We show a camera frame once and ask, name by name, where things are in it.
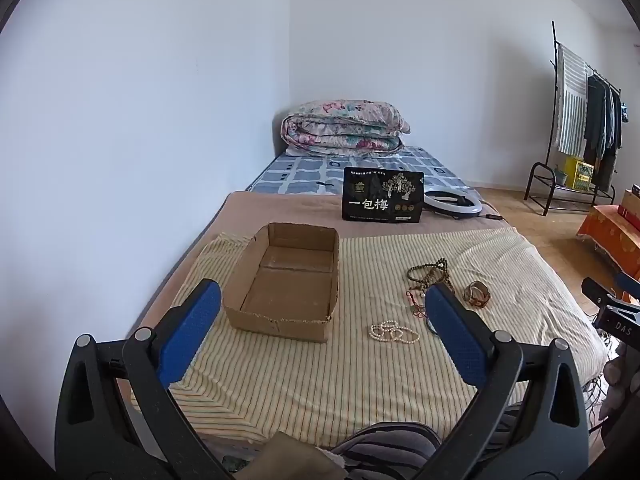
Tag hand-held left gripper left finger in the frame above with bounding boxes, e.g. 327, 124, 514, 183
54, 278, 236, 480

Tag white pearl bracelet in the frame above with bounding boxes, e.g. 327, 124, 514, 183
370, 321, 421, 345

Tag person's striped clothing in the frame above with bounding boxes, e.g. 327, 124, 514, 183
330, 405, 523, 480

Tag red-brown box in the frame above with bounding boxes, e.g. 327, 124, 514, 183
620, 185, 640, 233

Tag yellow box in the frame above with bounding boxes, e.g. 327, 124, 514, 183
565, 156, 596, 192

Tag tan cloth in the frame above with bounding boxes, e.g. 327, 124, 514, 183
250, 432, 347, 480

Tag person's right hand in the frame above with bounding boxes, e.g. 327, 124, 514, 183
601, 357, 632, 418

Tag yellow striped cloth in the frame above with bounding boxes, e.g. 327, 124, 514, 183
131, 227, 608, 446

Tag black clothes rack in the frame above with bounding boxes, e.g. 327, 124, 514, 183
524, 21, 626, 217

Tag blue checked bed sheet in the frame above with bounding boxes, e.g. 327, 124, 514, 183
247, 146, 468, 196

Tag striped hanging towel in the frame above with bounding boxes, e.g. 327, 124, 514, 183
556, 42, 590, 157

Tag cardboard box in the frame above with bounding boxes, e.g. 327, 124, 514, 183
222, 222, 341, 344

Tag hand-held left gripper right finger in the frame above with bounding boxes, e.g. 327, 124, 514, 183
424, 282, 591, 480

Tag thin cables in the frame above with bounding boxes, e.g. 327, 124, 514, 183
584, 332, 613, 438

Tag brown bangle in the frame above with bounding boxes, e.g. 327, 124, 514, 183
464, 281, 491, 307

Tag white ring light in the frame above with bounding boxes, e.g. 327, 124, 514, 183
424, 190, 506, 222

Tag folded floral quilt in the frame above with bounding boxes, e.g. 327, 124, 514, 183
280, 99, 412, 157

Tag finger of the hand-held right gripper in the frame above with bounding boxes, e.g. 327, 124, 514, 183
615, 272, 640, 305
581, 277, 623, 312

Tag brown wooden bead necklace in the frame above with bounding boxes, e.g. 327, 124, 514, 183
406, 258, 455, 294

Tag red cord pendant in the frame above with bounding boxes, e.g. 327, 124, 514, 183
405, 287, 440, 335

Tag brown blanket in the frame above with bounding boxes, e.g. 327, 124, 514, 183
145, 190, 511, 321

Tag dark hanging clothes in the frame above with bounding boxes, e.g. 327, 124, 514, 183
582, 74, 624, 192

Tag black snack bag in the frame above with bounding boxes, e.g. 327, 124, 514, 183
342, 166, 426, 222

